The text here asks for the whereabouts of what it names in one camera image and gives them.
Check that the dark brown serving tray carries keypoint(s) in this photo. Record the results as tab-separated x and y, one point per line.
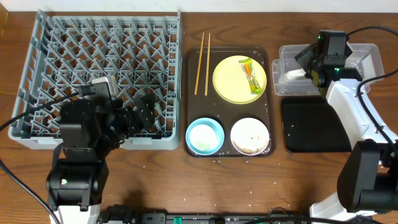
225	113

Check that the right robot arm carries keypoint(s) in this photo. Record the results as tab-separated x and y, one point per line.
367	184

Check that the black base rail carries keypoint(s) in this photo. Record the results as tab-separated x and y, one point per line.
124	214

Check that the green orange snack wrapper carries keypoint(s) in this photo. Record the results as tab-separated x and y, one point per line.
248	69

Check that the white plastic cup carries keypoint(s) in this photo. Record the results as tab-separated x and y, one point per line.
203	138

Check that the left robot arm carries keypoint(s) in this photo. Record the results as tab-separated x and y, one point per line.
90	129

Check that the black flat tray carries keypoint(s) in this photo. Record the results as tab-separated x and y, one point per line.
311	125

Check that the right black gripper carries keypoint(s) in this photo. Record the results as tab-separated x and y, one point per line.
303	56

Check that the white crumpled napkin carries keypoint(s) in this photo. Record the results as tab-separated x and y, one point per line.
292	76

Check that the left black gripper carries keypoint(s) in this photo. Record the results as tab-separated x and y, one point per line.
135	114

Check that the light blue bowl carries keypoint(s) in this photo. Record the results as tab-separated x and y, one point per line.
218	130

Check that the grey plastic dishwasher rack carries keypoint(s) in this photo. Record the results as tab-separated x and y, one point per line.
143	53

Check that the white pink bowl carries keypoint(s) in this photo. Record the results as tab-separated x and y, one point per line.
250	136

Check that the clear plastic waste bin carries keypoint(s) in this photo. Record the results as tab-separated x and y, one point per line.
365	58

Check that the yellow round plate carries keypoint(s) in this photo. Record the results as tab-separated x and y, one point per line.
230	81

